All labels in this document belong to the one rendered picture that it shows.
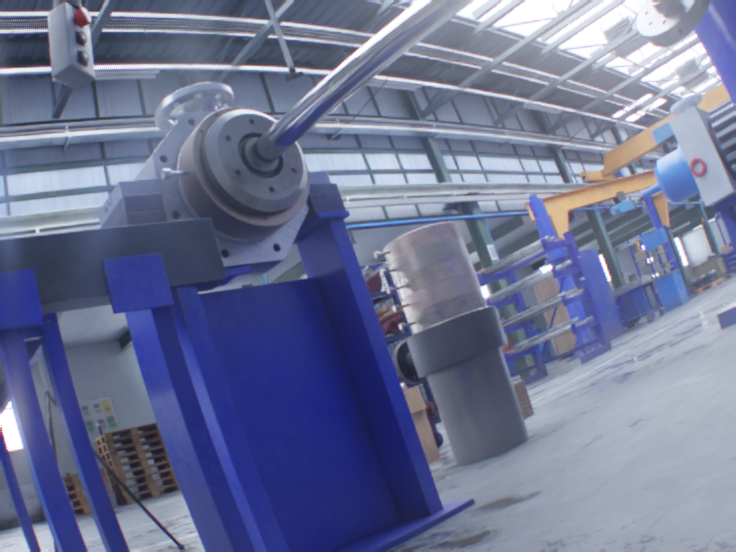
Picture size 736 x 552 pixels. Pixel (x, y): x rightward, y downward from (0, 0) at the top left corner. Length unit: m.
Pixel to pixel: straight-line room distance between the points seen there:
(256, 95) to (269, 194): 9.82
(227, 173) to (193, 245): 0.33
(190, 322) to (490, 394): 1.89
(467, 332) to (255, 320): 1.28
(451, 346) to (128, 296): 1.92
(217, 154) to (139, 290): 0.53
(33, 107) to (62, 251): 8.54
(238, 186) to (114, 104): 8.57
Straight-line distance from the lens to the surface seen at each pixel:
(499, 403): 3.05
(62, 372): 1.64
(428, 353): 3.04
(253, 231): 1.78
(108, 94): 10.31
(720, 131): 4.61
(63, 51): 0.92
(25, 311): 1.24
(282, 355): 1.95
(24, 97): 9.90
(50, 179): 9.34
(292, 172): 1.84
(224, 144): 1.76
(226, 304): 1.91
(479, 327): 3.02
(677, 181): 4.85
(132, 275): 1.34
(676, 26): 1.32
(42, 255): 1.30
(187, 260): 1.42
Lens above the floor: 0.37
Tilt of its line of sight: 11 degrees up
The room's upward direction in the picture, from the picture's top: 19 degrees counter-clockwise
